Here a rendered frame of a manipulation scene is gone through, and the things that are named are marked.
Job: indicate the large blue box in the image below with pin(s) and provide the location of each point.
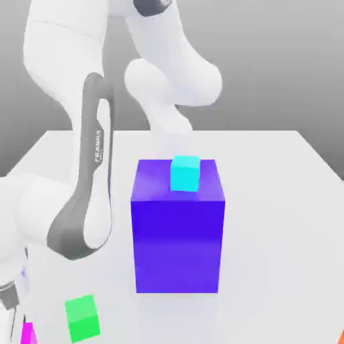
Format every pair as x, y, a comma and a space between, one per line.
177, 242

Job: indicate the small orange cube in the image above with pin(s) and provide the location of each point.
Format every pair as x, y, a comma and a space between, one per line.
341, 340

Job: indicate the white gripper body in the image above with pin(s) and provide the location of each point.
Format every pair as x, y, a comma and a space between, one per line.
6, 328

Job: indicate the small cyan cube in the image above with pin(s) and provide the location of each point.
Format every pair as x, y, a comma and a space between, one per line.
185, 176

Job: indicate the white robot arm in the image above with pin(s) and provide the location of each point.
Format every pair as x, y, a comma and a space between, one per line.
61, 53

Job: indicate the small magenta cube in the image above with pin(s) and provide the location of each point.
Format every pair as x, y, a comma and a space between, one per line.
27, 334

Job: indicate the small green cube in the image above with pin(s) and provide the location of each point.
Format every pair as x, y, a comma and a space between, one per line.
82, 319

